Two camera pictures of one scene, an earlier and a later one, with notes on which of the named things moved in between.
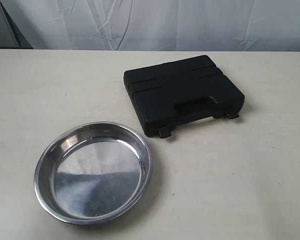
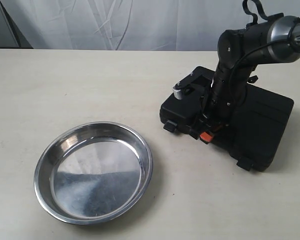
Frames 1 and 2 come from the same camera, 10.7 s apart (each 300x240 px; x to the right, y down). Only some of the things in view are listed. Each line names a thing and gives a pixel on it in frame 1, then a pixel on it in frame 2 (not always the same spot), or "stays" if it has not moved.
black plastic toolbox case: x=194 y=89 to x=254 y=137
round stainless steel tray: x=92 y=173 stays
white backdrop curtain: x=200 y=25 stays
